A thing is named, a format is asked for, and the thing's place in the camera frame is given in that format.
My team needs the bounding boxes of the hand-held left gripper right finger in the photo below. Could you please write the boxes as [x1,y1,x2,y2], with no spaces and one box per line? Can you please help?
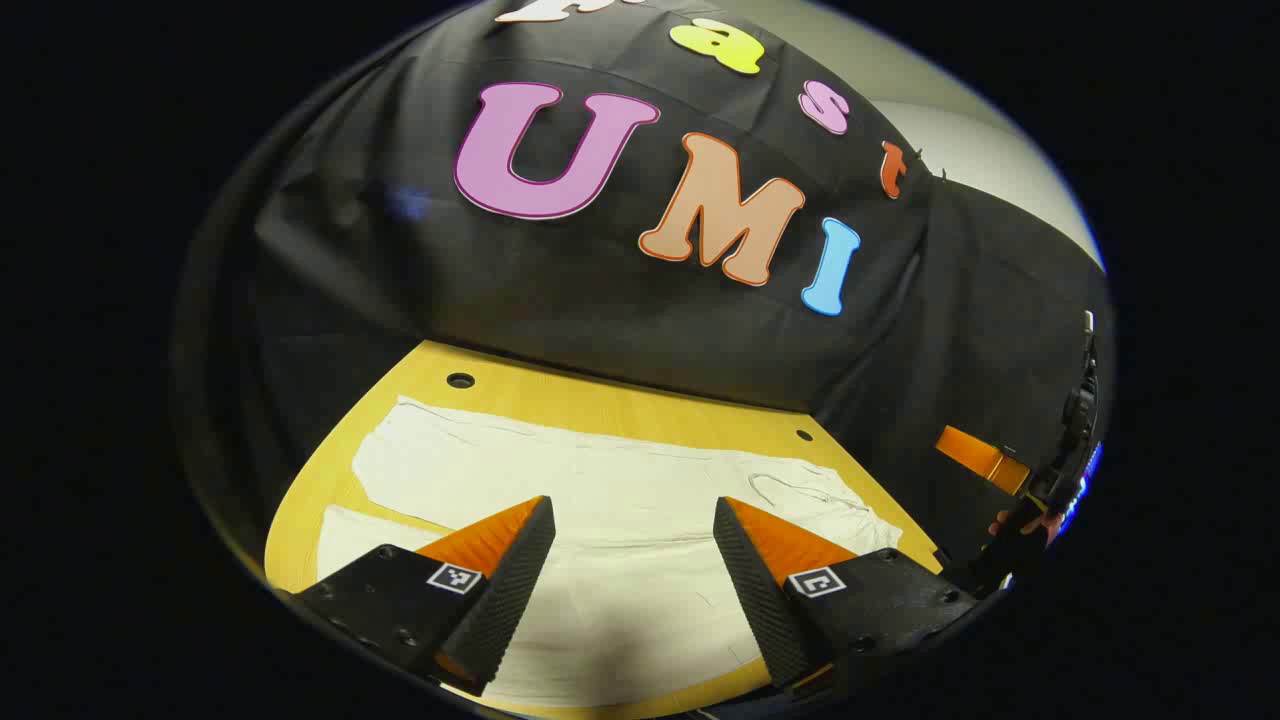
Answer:
[712,496,979,698]

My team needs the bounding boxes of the black backdrop cloth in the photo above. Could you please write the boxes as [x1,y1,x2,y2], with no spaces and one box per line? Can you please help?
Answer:
[172,0,1113,591]

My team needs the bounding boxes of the white jeans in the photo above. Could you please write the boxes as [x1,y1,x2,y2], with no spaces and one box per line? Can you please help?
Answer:
[315,395,906,709]

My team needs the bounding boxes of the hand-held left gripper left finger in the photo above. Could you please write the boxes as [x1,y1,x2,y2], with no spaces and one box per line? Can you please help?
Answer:
[285,495,557,698]

